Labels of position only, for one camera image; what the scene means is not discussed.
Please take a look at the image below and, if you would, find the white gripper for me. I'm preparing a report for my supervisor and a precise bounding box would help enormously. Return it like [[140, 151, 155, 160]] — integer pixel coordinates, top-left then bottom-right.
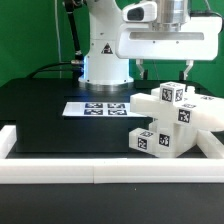
[[115, 17, 222, 80]]

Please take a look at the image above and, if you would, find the white chair back frame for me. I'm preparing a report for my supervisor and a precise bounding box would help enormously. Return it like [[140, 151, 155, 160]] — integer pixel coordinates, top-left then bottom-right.
[[130, 93, 224, 132]]

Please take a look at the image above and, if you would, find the white chair seat plate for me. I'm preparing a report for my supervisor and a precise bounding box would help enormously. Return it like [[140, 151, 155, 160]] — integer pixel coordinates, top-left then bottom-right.
[[148, 119, 197, 158]]

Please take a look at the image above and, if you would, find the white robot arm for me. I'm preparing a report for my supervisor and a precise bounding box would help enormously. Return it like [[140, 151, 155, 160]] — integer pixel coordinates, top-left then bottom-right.
[[79, 0, 223, 91]]

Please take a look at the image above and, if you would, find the white marker sheet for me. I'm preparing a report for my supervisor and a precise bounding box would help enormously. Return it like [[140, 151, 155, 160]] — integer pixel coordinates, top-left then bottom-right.
[[62, 102, 140, 117]]

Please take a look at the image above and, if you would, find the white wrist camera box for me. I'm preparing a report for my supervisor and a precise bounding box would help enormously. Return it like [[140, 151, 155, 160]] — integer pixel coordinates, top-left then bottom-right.
[[122, 0, 158, 22]]

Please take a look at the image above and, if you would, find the grey hose cable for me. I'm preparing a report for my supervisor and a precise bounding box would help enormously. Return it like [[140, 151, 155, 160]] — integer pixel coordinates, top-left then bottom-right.
[[189, 0, 224, 33]]

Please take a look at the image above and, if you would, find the black cable on table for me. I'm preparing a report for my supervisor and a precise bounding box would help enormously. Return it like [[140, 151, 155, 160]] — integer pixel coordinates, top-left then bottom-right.
[[26, 61, 84, 80]]

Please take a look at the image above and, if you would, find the black camera stand pole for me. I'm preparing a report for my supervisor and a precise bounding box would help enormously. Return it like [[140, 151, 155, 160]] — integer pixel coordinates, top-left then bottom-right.
[[63, 0, 83, 60]]

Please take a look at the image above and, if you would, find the white U-shaped fence frame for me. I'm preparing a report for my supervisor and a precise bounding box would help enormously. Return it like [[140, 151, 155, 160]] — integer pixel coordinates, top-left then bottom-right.
[[0, 125, 224, 184]]

